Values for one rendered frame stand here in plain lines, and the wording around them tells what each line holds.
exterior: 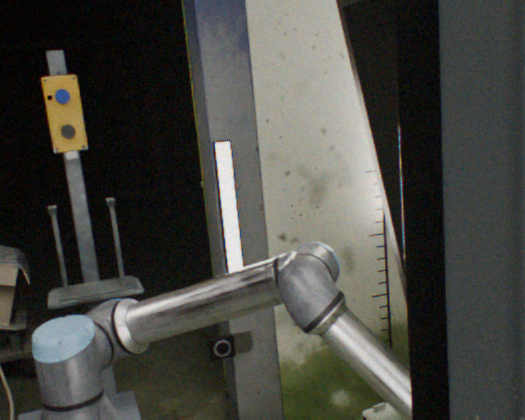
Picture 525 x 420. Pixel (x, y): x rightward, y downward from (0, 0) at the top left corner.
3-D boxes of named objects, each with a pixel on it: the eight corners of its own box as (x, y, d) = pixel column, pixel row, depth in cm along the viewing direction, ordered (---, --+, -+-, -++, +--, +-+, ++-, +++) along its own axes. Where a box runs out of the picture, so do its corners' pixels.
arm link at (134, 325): (54, 326, 161) (317, 240, 132) (91, 304, 177) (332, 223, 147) (77, 378, 163) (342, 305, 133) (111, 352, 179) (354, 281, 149)
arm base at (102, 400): (38, 456, 143) (31, 417, 141) (40, 419, 161) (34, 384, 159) (120, 437, 148) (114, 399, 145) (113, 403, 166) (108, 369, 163)
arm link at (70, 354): (27, 404, 148) (14, 335, 144) (68, 373, 163) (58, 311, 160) (81, 408, 143) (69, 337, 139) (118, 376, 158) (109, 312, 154)
